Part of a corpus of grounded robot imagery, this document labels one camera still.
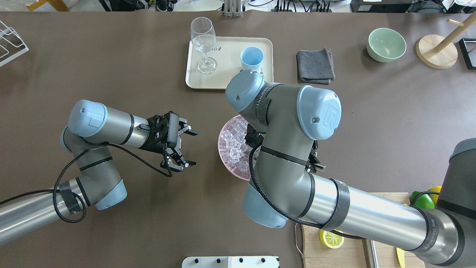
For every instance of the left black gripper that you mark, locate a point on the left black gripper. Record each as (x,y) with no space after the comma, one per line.
(153,142)

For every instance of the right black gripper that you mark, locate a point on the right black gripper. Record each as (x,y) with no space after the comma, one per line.
(254,140)

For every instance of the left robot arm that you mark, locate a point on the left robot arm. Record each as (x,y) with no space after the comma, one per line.
(92,177)

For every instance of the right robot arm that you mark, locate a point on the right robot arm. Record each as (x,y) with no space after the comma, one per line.
(286,121)

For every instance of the clear ice cubes pile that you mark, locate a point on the clear ice cubes pile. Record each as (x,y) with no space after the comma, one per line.
(236,147)

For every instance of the light blue cup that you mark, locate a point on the light blue cup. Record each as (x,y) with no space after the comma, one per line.
(251,58)

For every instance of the white cup rack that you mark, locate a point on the white cup rack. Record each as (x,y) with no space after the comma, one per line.
(11,44)

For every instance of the pink bowl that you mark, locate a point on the pink bowl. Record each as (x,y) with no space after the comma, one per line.
(228,163)

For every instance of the half lemon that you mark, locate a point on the half lemon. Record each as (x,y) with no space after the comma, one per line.
(331,240)

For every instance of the cream serving tray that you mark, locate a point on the cream serving tray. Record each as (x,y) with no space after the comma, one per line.
(227,54)

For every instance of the bamboo cutting board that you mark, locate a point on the bamboo cutting board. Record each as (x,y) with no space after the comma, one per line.
(350,255)

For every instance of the grey folded cloth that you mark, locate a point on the grey folded cloth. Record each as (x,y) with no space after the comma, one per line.
(315,66)

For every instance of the clear wine glass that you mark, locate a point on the clear wine glass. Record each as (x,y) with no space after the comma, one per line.
(203,37)

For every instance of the green lime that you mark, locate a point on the green lime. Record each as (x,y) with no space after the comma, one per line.
(423,202)

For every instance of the yellow plastic knife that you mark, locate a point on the yellow plastic knife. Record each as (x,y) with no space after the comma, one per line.
(400,254)

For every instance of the yellow lemon far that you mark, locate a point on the yellow lemon far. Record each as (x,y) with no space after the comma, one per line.
(436,189)

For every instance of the green bowl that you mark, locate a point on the green bowl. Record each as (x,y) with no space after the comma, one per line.
(385,45)

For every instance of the wooden mug tree stand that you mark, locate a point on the wooden mug tree stand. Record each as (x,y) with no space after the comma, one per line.
(438,51)

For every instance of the black framed tray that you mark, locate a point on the black framed tray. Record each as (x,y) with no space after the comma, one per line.
(468,46)

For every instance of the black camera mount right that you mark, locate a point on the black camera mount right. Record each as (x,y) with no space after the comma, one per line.
(254,138)

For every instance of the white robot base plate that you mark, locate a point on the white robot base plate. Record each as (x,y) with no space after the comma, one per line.
(231,262)

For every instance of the aluminium frame post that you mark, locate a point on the aluminium frame post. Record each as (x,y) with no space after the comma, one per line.
(232,8)

